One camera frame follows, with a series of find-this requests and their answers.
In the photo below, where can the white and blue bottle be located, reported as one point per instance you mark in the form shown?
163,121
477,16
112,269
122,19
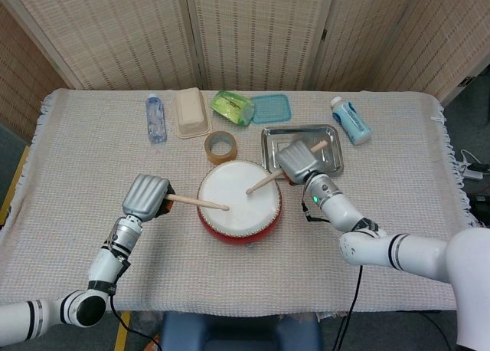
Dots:
354,123

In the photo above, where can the stainless steel tray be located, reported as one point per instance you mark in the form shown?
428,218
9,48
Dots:
329,151

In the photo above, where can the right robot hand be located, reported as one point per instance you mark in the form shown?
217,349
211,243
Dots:
296,161

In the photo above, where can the woven folding screen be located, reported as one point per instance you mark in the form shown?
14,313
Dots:
249,33

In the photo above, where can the clear plastic water bottle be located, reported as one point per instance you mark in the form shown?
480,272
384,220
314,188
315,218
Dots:
155,121

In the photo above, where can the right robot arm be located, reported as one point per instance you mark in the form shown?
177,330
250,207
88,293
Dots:
383,247

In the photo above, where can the wooden drumstick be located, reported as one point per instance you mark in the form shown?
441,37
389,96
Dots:
199,202
264,182

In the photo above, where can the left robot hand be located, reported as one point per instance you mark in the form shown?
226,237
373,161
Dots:
145,194

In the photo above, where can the beige woven tablecloth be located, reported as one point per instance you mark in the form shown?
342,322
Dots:
115,155

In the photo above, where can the green wet wipes pack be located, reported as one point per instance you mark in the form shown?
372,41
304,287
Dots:
229,105

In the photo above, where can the red drum with white skin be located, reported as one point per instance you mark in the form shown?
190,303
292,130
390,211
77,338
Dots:
245,217

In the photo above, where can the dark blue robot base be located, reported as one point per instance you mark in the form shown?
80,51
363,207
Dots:
237,332

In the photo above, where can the black box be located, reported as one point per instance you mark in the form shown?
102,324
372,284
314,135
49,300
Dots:
483,209

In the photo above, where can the beige takeaway box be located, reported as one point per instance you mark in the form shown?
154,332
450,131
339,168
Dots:
189,113

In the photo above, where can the brown packing tape roll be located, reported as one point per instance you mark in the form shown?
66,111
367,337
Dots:
210,151

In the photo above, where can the teal plastic container lid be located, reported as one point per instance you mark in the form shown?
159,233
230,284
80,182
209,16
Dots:
272,109

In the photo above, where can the white power strip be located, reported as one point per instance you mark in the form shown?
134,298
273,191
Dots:
474,171

